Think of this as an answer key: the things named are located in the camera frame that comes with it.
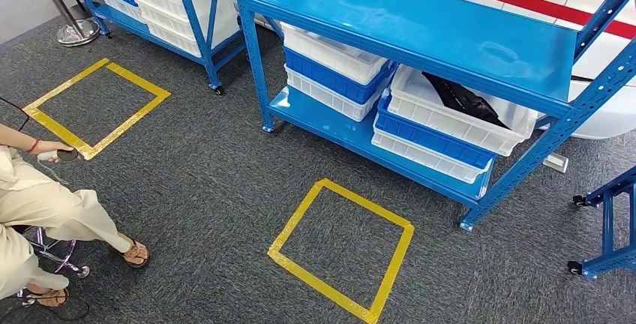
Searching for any person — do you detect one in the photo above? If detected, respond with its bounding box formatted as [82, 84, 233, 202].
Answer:
[0, 122, 151, 309]

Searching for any black ribbed plastic part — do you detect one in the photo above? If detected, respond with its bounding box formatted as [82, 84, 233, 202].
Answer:
[421, 70, 512, 131]

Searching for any blue metal shelf rack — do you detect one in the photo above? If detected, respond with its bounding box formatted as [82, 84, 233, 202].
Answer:
[59, 0, 248, 96]
[567, 165, 636, 281]
[227, 0, 636, 233]

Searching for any white and black handheld controller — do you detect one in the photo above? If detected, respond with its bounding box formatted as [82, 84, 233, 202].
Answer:
[37, 148, 80, 164]

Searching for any yellow floor tape square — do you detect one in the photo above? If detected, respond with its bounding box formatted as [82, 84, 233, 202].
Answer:
[266, 178, 416, 324]
[22, 57, 172, 162]

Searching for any silver floor socket plate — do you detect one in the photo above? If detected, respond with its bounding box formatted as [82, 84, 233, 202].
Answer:
[542, 152, 571, 174]

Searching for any person's left hand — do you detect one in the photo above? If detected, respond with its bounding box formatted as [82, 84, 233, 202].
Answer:
[33, 140, 74, 165]

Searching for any chrome stool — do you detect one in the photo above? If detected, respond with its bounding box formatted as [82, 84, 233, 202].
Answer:
[16, 226, 92, 308]

